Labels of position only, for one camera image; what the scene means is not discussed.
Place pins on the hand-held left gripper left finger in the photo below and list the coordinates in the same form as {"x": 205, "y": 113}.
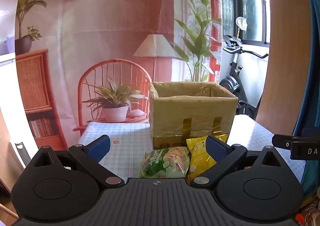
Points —
{"x": 100, "y": 144}

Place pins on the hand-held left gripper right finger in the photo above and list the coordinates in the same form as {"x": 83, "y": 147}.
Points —
{"x": 216, "y": 147}

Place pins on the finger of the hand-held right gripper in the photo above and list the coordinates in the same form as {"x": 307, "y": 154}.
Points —
{"x": 287, "y": 143}

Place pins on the yellow snack packet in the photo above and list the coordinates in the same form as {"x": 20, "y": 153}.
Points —
{"x": 197, "y": 155}

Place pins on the cardboard box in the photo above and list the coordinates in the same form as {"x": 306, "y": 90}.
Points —
{"x": 172, "y": 140}

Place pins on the green snack packet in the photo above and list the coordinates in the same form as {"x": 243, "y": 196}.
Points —
{"x": 162, "y": 163}

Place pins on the brown tape strip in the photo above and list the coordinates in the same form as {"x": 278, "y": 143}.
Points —
{"x": 218, "y": 125}
{"x": 187, "y": 127}

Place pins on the checked tablecloth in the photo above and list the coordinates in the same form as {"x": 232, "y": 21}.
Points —
{"x": 130, "y": 138}

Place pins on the black exercise bike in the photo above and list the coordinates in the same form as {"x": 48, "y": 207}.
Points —
{"x": 233, "y": 83}

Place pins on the patterned cloth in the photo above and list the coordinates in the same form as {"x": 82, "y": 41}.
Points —
{"x": 311, "y": 212}

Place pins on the wooden door panel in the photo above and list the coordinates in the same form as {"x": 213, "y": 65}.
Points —
{"x": 285, "y": 53}

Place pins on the white cabinet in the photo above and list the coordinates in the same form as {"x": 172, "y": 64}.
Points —
{"x": 7, "y": 90}

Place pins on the white net on stick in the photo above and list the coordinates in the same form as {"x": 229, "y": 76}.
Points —
{"x": 241, "y": 22}

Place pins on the printed backdrop cloth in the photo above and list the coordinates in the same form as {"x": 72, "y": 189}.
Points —
{"x": 112, "y": 15}

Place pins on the lavender plastic container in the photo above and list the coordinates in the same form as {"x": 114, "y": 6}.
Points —
{"x": 9, "y": 43}

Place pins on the black framed window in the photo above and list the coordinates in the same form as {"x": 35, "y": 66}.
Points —
{"x": 247, "y": 3}

